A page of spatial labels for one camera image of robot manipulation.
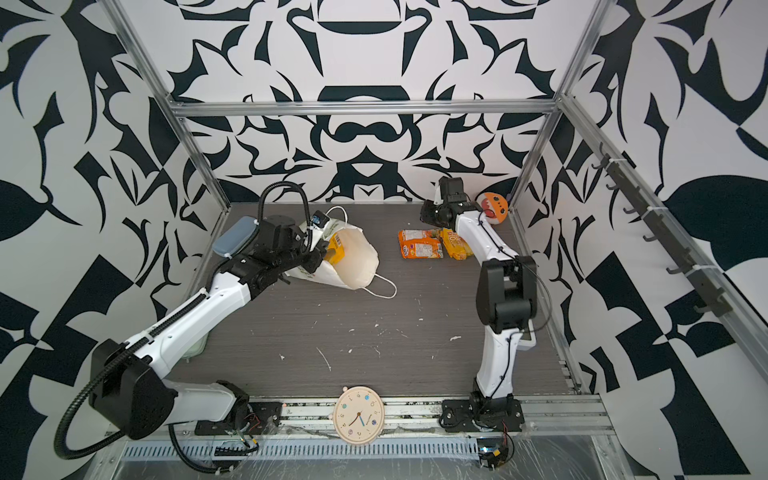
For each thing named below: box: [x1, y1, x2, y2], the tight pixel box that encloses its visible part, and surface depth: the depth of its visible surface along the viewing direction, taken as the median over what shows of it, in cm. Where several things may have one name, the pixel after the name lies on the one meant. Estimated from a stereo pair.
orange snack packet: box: [398, 229, 444, 259], surface depth 107 cm
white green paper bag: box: [285, 206, 397, 299], surface depth 96 cm
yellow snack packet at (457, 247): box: [440, 228, 474, 260], surface depth 105 cm
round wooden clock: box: [333, 386, 385, 445], surface depth 74 cm
